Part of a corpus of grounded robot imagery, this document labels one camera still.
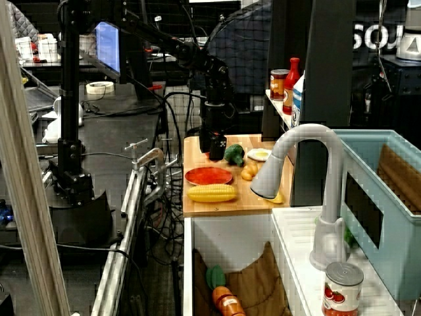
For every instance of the light blue plastic bin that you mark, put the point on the light blue plastic bin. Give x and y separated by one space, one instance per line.
394 250

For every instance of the white toy kitchen sink unit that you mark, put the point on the white toy kitchen sink unit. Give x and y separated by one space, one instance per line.
296 237

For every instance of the brown cloth in sink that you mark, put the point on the brown cloth in sink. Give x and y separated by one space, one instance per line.
263 283

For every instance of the yellow toy banana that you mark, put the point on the yellow toy banana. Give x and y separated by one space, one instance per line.
278 198

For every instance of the white tape roll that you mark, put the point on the white tape roll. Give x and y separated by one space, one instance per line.
100 87

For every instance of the white lettered sign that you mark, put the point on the white lettered sign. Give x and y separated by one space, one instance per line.
378 37

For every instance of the toy tomato can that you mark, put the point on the toy tomato can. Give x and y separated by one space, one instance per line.
342 289

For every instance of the computer monitor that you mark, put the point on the computer monitor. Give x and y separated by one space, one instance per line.
108 46

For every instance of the orange toy carrot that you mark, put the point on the orange toy carrot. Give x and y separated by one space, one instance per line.
227 298

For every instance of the white bottle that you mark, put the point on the white bottle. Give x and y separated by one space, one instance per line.
54 125

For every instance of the white grey appliance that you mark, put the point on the white grey appliance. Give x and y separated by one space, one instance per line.
410 33

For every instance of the aluminium frame rail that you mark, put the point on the aluminium frame rail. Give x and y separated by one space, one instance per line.
121 237

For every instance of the white toy fried egg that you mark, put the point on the white toy fried egg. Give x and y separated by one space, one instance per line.
260 154

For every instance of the red round plate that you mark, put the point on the red round plate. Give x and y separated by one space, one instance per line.
208 176

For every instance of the black toy kitchen hutch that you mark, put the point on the black toy kitchen hutch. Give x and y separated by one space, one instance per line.
329 82

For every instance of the toy milk carton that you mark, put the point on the toy milk carton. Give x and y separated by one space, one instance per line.
297 105

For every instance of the grey toy faucet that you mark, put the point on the grey toy faucet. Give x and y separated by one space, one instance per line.
332 184

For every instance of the metal C-clamp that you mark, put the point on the metal C-clamp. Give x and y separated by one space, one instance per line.
153 161

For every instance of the grey quilted jacket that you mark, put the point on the grey quilted jacket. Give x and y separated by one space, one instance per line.
23 19

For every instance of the red toy ketchup bottle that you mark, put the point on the red toy ketchup bottle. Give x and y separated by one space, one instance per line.
289 85

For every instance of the green toy broccoli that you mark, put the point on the green toy broccoli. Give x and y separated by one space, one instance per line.
234 154

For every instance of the toy beans can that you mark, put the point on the toy beans can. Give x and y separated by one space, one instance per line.
279 85

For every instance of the toy croissant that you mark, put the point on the toy croissant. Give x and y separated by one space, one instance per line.
250 171

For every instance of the light wooden post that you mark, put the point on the light wooden post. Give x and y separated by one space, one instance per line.
26 184

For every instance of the yellow toy corn cob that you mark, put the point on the yellow toy corn cob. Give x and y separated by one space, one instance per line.
212 193

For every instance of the white plastic containers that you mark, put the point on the white plastic containers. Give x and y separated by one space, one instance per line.
39 47

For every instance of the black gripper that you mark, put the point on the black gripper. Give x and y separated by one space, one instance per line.
217 115

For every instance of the black WidowX robot arm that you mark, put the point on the black WidowX robot arm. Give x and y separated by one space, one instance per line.
70 98

